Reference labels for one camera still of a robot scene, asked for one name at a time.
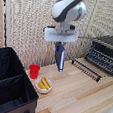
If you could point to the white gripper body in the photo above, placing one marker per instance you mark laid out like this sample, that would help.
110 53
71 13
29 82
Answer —
61 35

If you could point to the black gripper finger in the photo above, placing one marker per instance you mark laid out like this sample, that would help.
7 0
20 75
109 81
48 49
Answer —
58 45
63 45

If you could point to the woven bamboo screen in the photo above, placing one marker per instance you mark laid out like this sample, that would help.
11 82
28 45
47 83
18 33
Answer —
29 26

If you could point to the red plastic cup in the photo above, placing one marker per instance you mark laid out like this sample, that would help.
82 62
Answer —
34 71

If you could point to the short yellow banana piece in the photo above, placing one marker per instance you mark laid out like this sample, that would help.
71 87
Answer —
46 82

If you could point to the long yellow banana piece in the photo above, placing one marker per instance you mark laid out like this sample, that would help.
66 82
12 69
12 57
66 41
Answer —
41 85

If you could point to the white round bowl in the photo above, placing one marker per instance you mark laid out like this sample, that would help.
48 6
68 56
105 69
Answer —
42 90

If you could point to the black fabric storage box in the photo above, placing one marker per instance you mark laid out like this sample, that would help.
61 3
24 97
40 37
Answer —
7 83

